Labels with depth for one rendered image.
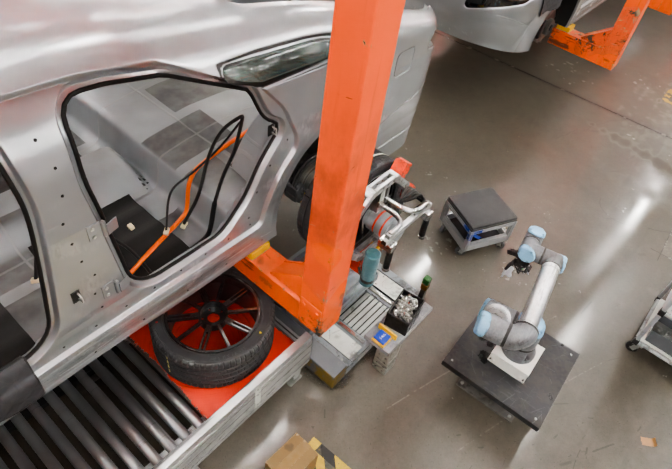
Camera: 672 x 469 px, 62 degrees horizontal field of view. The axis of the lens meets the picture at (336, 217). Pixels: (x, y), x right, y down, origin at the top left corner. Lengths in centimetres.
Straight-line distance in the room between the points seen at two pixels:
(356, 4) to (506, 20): 337
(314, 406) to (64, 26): 230
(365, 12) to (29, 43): 107
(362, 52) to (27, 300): 191
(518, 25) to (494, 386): 306
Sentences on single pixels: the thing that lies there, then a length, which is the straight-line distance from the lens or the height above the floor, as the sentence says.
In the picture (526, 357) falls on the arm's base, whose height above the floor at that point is 43.
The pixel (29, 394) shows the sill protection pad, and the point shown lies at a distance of 258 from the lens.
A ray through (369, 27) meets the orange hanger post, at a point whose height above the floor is 224.
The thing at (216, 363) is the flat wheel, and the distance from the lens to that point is 289.
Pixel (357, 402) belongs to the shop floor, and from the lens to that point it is 340.
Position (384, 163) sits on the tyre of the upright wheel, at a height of 116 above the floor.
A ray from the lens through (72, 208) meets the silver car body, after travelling 210.
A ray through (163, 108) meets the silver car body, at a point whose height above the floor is 104.
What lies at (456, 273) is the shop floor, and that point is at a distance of 411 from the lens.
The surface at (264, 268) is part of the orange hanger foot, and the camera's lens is 300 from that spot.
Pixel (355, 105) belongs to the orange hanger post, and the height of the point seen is 195.
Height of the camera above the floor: 301
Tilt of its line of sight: 45 degrees down
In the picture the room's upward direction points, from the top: 9 degrees clockwise
